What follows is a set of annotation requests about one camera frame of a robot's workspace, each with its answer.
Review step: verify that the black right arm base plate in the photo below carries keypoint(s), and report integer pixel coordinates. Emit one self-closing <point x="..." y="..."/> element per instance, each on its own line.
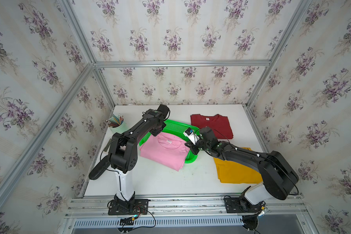
<point x="234" y="205"/>

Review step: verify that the yellow t-shirt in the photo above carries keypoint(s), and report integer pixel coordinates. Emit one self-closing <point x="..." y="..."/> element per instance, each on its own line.
<point x="235" y="173"/>

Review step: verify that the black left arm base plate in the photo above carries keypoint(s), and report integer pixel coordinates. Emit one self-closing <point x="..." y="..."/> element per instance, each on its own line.
<point x="132" y="207"/>

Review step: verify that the pink white calculator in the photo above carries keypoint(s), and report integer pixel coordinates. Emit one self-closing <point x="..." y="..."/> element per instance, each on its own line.
<point x="107" y="146"/>

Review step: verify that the dark red t-shirt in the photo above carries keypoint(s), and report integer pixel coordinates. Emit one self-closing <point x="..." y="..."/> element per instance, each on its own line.
<point x="218" y="123"/>

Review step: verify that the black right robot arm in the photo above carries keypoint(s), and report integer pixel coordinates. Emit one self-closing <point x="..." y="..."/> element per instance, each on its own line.
<point x="278" y="177"/>

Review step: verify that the pink t-shirt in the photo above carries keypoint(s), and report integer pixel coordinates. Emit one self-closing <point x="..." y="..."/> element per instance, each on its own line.
<point x="166" y="149"/>

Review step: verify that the pale green pencil cup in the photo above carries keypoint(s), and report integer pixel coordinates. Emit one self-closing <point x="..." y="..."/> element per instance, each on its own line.
<point x="116" y="124"/>

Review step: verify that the black oval object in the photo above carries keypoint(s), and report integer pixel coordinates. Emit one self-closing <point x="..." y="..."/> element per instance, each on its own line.
<point x="100" y="168"/>

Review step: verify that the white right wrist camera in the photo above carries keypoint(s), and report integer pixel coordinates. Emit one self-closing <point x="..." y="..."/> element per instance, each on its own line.
<point x="191" y="135"/>

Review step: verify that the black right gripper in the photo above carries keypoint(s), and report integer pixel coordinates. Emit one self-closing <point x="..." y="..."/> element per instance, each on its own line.
<point x="190" y="145"/>

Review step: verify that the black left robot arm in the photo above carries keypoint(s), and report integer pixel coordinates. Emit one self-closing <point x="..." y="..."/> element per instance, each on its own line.
<point x="123" y="148"/>

